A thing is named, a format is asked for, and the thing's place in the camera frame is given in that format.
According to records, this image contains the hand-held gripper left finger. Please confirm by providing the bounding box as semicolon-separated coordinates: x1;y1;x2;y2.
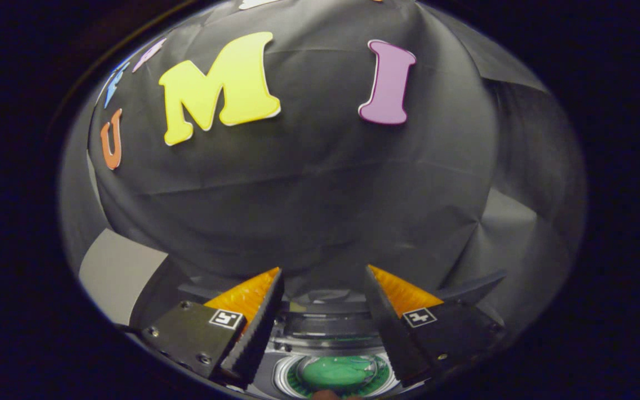
142;267;286;388

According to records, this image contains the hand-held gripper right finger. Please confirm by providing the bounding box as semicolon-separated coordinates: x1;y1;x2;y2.
363;264;507;388

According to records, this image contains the green polo shirt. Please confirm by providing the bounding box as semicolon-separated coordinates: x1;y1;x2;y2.
301;356;379;389

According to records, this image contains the dark washing machine lid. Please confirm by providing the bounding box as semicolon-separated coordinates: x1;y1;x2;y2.
176;271;507;354

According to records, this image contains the light grey stand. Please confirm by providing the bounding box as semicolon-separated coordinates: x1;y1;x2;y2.
78;228;168;326

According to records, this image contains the black backdrop cloth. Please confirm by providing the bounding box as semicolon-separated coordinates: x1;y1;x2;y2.
59;0;587;334

